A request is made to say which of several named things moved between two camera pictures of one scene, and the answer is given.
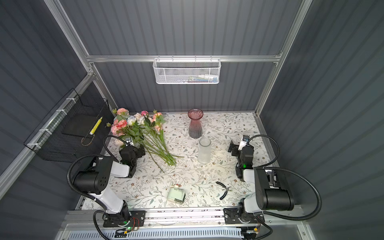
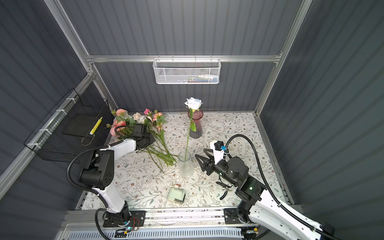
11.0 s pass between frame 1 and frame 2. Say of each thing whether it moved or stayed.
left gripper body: moved
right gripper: moved
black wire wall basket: stayed
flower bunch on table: stayed
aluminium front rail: stayed
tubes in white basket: stayed
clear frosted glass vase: moved
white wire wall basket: stayed
